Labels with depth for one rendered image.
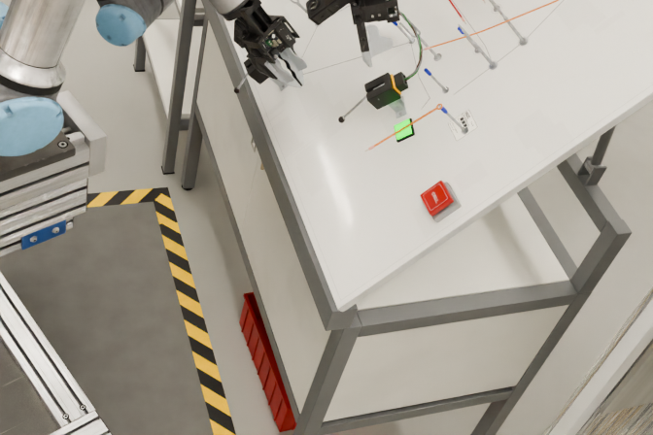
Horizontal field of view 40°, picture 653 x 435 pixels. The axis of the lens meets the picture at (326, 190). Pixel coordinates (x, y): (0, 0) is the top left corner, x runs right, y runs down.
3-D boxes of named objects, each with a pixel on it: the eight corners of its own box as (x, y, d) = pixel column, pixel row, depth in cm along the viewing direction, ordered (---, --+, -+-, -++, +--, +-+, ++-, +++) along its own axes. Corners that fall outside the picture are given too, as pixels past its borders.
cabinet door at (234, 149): (240, 235, 243) (263, 127, 215) (195, 101, 277) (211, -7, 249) (247, 234, 244) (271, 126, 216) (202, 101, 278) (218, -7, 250)
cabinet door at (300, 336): (296, 415, 208) (333, 313, 181) (238, 236, 242) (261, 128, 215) (307, 413, 209) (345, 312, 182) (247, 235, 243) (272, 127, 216)
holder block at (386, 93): (374, 93, 183) (363, 83, 180) (397, 82, 180) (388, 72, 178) (377, 110, 181) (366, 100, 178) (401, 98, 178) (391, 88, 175)
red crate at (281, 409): (278, 435, 249) (287, 408, 239) (236, 321, 272) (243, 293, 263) (371, 412, 260) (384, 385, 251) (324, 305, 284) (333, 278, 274)
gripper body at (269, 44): (276, 68, 163) (235, 17, 157) (254, 64, 170) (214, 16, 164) (303, 38, 165) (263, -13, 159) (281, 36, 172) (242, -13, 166)
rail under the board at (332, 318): (325, 331, 177) (331, 312, 173) (194, -17, 250) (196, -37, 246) (351, 327, 179) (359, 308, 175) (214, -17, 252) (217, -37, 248)
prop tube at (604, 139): (588, 178, 193) (631, 68, 170) (582, 169, 195) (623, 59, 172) (601, 175, 194) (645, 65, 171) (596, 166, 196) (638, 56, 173)
